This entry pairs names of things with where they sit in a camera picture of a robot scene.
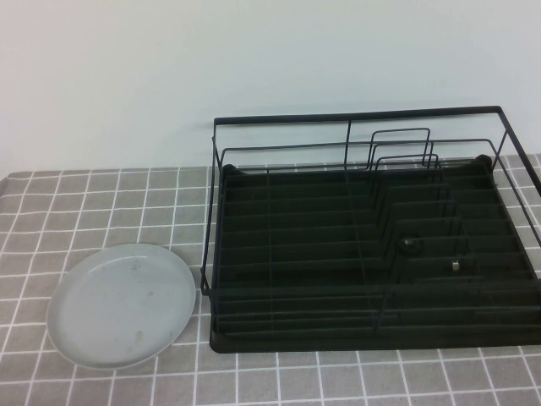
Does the round black drain plug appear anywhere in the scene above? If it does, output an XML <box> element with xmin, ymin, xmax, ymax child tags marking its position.
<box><xmin>396</xmin><ymin>232</ymin><xmax>424</xmax><ymax>256</ymax></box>

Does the black wire dish rack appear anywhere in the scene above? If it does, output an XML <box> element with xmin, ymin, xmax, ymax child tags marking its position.
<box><xmin>199</xmin><ymin>105</ymin><xmax>541</xmax><ymax>339</ymax></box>

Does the black plastic drip tray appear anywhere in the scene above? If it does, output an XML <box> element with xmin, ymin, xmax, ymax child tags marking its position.
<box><xmin>209</xmin><ymin>155</ymin><xmax>541</xmax><ymax>354</ymax></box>

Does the round grey plate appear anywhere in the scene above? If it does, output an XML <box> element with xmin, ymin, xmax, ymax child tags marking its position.
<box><xmin>46</xmin><ymin>243</ymin><xmax>198</xmax><ymax>371</ymax></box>

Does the grey white checked tablecloth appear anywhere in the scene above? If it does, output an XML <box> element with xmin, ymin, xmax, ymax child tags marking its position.
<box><xmin>0</xmin><ymin>154</ymin><xmax>541</xmax><ymax>406</ymax></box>

